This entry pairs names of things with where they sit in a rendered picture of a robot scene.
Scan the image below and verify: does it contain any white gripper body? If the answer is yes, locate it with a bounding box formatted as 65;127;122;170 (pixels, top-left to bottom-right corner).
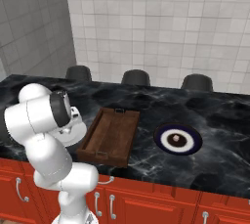
53;115;84;136

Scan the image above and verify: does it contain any brown wooden tray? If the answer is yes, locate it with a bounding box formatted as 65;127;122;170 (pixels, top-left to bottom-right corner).
75;106;142;169

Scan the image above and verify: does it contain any dark grey stool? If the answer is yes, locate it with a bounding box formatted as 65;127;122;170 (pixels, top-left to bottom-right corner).
180;73;215;93
120;68;151;87
64;65;93;82

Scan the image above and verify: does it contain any red drawer front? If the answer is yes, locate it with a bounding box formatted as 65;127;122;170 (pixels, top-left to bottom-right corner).
0;157;37;180
96;172;203;204
197;190;250;216

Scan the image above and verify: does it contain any red cupboard door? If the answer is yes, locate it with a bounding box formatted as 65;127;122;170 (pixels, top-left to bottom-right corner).
85;189;105;224
104;187;200;224
0;170;45;224
194;202;250;224

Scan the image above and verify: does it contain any dark blue white plate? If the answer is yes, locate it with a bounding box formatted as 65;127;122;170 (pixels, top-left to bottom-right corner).
152;122;204;157

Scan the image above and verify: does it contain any silver drawer handle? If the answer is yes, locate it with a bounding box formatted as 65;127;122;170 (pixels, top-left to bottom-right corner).
97;175;116;186

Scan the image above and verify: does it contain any silver cupboard handle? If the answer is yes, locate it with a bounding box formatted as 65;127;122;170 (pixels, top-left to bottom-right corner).
201;210;210;224
93;191;103;218
108;194;117;221
15;177;30;203

